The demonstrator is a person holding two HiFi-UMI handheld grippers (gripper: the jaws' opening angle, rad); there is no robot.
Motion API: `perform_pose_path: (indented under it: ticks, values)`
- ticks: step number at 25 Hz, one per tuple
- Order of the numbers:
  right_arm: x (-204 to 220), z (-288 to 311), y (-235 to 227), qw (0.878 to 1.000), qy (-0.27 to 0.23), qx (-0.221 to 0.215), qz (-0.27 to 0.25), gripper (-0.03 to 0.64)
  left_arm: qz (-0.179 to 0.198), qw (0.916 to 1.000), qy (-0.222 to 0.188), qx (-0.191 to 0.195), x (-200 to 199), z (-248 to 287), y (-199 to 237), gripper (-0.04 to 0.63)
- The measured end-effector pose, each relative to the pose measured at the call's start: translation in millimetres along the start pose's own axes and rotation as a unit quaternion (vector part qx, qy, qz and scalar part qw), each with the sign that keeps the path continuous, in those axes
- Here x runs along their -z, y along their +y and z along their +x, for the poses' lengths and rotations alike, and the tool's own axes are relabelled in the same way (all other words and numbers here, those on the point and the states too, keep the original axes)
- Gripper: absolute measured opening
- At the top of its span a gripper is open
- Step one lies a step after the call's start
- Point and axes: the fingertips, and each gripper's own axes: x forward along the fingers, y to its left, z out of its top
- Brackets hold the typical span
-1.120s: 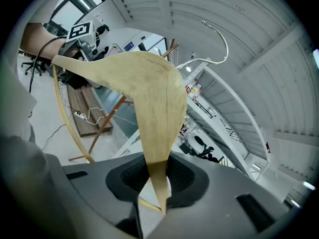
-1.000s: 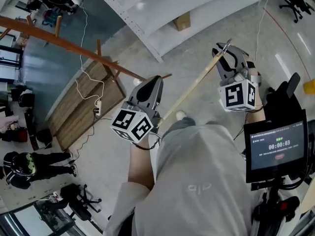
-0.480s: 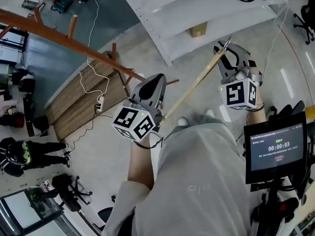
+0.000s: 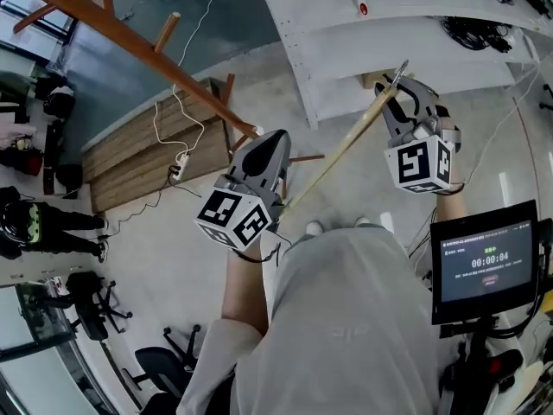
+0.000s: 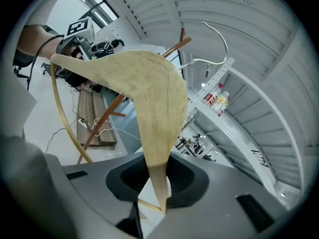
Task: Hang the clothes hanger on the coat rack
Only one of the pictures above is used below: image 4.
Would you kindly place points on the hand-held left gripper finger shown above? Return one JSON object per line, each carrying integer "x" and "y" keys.
{"x": 248, "y": 156}
{"x": 278, "y": 162}

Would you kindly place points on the glass partition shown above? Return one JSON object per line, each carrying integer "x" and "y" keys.
{"x": 26, "y": 318}

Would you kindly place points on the brown wooden coat rack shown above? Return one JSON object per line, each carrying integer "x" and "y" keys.
{"x": 129, "y": 35}

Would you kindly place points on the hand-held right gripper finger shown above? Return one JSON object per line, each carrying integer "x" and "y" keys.
{"x": 425, "y": 100}
{"x": 395, "y": 117}

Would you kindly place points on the black stand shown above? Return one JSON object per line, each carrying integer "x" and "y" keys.
{"x": 69, "y": 175}

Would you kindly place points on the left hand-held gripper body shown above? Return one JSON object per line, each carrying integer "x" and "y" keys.
{"x": 233, "y": 218}

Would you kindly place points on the red and black bag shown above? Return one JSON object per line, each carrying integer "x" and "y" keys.
{"x": 26, "y": 158}

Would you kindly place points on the person's white left shoe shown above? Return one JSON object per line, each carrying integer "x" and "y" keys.
{"x": 314, "y": 228}

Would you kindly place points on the person's white right shoe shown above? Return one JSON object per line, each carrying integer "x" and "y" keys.
{"x": 362, "y": 222}

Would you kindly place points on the white shelf unit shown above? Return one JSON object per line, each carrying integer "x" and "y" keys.
{"x": 328, "y": 37}

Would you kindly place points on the person's grey shirt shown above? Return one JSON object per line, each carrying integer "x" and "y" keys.
{"x": 345, "y": 318}

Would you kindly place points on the black office chair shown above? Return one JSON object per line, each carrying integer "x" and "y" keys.
{"x": 88, "y": 283}
{"x": 160, "y": 365}

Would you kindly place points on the person's left forearm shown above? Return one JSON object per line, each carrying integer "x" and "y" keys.
{"x": 248, "y": 292}

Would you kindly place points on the black bags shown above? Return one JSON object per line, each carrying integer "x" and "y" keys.
{"x": 54, "y": 97}

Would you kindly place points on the black tablet mount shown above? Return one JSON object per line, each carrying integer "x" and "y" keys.
{"x": 484, "y": 348}

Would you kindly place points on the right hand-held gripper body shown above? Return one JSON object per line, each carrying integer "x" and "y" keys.
{"x": 417, "y": 162}

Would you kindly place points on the white power strip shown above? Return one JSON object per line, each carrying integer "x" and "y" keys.
{"x": 182, "y": 164}

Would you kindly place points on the black tablet screen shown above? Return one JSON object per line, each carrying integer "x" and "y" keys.
{"x": 484, "y": 266}

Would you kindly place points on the stack of wooden boards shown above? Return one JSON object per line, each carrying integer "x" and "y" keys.
{"x": 142, "y": 162}

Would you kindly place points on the light wooden hanger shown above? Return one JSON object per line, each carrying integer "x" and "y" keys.
{"x": 345, "y": 145}

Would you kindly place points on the person's right hand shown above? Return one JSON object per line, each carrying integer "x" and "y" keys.
{"x": 451, "y": 130}

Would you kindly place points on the person's white shoe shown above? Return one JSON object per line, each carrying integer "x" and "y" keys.
{"x": 314, "y": 228}
{"x": 362, "y": 222}

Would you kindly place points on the person's right forearm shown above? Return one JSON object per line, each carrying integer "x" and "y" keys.
{"x": 451, "y": 208}

